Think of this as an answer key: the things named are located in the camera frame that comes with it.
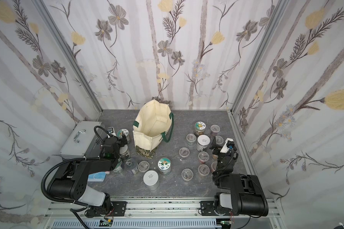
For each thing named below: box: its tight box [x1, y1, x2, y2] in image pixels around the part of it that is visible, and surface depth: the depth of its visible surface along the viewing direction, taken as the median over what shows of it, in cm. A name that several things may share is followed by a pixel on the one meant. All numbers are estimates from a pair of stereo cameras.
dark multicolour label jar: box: [181, 168, 194, 182], surface depth 82 cm
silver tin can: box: [124, 158, 140, 176], surface depth 84 cm
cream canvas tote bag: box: [132, 98, 174, 159], surface depth 95 cm
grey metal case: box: [59, 120, 107, 158], surface depth 85 cm
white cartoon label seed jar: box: [194, 121, 206, 136], surface depth 103 cm
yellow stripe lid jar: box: [197, 164, 211, 178], surface depth 84 cm
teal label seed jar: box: [185, 133, 197, 146], surface depth 99 cm
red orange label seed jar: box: [157, 157, 172, 176], surface depth 84 cm
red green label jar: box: [198, 151, 210, 165], surface depth 90 cm
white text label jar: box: [195, 134, 211, 152], surface depth 93 cm
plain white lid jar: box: [119, 144, 129, 162], surface depth 88 cm
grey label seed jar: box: [142, 169, 160, 191], surface depth 78 cm
